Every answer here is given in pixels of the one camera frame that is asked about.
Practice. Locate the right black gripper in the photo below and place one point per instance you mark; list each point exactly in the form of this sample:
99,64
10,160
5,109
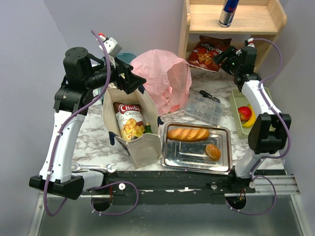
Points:
220,58

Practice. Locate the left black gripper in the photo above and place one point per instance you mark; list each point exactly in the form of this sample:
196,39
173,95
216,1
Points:
131,80

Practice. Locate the red chips bag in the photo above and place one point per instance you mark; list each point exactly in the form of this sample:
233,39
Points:
203,54

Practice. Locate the pink plastic grocery bag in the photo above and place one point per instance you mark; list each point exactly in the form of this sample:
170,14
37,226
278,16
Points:
168,79

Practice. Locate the white cassava chips bag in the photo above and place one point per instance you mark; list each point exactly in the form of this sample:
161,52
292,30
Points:
130,120

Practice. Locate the red apple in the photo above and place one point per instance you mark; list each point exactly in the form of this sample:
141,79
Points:
245,113

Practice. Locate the beige canvas tote bag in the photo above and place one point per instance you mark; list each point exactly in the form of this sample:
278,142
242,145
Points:
146,149

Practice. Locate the yellow banana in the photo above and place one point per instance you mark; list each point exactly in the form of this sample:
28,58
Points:
249,123

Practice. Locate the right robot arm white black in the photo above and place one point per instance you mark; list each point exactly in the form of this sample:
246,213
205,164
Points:
269,136

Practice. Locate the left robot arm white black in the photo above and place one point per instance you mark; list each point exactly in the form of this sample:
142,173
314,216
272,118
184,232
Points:
85,82

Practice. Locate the teal plastic container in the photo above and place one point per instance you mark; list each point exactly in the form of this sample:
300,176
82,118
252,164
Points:
124,57

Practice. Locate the black tool on box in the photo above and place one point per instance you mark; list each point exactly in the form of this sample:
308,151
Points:
207,95

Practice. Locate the green plastic basket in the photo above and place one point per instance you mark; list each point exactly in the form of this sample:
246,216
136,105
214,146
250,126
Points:
237,99

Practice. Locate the green glass bottle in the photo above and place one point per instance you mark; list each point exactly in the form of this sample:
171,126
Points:
147,128

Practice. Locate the blue silver drink can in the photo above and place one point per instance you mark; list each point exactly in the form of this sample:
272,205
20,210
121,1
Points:
228,12

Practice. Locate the clear plastic screw box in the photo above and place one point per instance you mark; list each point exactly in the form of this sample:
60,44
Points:
204,109

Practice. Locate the wooden shelf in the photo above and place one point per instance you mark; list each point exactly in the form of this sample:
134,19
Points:
256,18

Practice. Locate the long baguette bread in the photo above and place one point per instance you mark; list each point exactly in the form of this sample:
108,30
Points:
188,134

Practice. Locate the silver metal tray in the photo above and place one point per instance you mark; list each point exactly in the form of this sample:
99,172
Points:
192,156

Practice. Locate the round bread bun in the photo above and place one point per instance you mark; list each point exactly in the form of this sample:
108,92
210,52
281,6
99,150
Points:
213,152

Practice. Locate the silver wrench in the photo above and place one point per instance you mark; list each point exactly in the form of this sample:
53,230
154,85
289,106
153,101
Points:
110,168

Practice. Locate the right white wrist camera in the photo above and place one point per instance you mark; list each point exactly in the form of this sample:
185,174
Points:
249,42

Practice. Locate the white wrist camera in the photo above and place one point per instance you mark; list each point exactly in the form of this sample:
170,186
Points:
249,42
112,46

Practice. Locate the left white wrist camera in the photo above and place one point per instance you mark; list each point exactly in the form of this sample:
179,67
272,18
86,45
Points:
112,46

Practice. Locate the black mounting base rail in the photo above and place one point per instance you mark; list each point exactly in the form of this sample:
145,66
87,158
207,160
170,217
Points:
171,187

